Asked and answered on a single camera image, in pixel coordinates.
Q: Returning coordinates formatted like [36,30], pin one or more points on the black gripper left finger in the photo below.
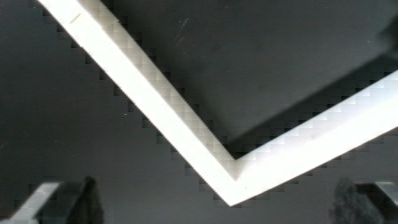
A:
[63,203]

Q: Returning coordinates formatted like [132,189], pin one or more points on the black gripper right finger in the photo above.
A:
[365,202]

